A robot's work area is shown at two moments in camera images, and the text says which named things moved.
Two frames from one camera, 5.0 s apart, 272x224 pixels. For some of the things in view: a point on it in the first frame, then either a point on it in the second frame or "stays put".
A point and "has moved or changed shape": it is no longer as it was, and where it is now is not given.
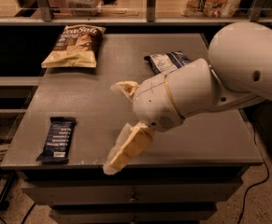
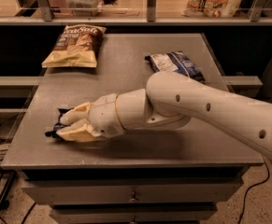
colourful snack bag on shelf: x=220 y=1 stays put
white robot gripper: x=154 y=102 -> x=104 y=116
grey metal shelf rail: x=47 y=17 stays put
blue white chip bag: x=165 y=62 stays put
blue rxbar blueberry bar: x=56 y=148 has moved or changed shape
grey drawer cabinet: x=182 y=175 stays put
